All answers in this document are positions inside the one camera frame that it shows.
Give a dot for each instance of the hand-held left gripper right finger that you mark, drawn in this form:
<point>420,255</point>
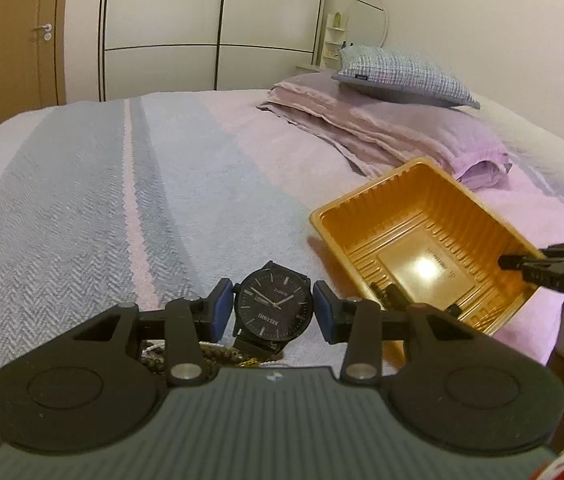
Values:
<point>323,310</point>

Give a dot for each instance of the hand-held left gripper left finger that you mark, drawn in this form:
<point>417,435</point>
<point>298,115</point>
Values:
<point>221,305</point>

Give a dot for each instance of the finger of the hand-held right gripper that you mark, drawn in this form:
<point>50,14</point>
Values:
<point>509,261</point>
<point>547,279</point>

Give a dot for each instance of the black wrist watch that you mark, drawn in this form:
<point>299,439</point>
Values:
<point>269,305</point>

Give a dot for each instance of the gold wrist watch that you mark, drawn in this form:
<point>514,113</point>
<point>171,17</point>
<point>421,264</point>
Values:
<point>252,362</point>

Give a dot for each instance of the black hair clip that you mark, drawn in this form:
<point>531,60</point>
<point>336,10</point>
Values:
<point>392,296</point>

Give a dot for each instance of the small black clip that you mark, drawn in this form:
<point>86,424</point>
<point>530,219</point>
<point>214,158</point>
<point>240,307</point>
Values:
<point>454,309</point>

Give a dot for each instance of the orange plastic tray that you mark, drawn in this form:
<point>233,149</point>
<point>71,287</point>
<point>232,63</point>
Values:
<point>412,220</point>

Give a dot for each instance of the lilac folded duvet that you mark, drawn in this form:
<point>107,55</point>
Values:
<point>437,135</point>

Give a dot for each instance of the mauve folded blanket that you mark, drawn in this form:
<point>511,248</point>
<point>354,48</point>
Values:
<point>312,105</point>

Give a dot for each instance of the grey checked pillow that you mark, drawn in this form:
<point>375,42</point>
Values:
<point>402,75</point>

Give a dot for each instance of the small white shelf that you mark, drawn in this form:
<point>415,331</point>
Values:
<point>334,35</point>

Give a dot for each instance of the round mirror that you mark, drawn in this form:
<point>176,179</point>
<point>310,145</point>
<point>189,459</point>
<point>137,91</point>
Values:
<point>367,20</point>

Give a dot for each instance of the white wardrobe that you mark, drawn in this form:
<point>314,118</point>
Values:
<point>161,20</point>

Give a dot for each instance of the wooden door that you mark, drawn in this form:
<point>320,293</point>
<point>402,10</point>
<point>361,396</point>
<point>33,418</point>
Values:
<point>6,35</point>

